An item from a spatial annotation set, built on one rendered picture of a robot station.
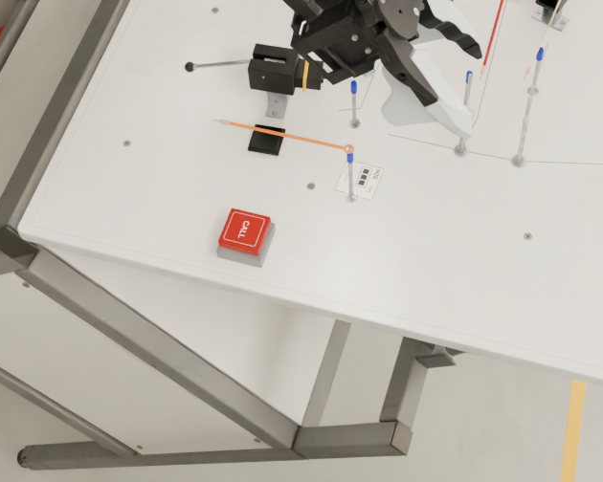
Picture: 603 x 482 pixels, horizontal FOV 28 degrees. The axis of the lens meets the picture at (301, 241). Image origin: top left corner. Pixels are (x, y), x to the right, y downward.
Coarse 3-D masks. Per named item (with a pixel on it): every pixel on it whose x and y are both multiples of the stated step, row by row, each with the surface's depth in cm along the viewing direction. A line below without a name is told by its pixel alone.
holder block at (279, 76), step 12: (264, 48) 148; (276, 48) 148; (288, 48) 148; (252, 60) 147; (264, 60) 147; (288, 60) 147; (252, 72) 147; (264, 72) 146; (276, 72) 146; (288, 72) 146; (252, 84) 149; (264, 84) 148; (276, 84) 148; (288, 84) 147
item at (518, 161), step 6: (528, 96) 136; (528, 102) 137; (528, 108) 138; (528, 114) 141; (528, 120) 141; (522, 132) 143; (522, 138) 144; (522, 144) 145; (522, 150) 146; (516, 156) 148; (522, 156) 148; (516, 162) 148; (522, 162) 148
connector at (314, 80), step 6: (300, 60) 148; (318, 60) 148; (300, 66) 148; (300, 72) 147; (312, 72) 147; (318, 72) 147; (294, 78) 147; (300, 78) 147; (306, 78) 147; (312, 78) 147; (318, 78) 147; (294, 84) 148; (300, 84) 148; (306, 84) 148; (312, 84) 148; (318, 84) 147
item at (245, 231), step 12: (228, 216) 142; (240, 216) 142; (252, 216) 142; (264, 216) 142; (228, 228) 141; (240, 228) 141; (252, 228) 141; (264, 228) 141; (228, 240) 140; (240, 240) 140; (252, 240) 140; (252, 252) 140
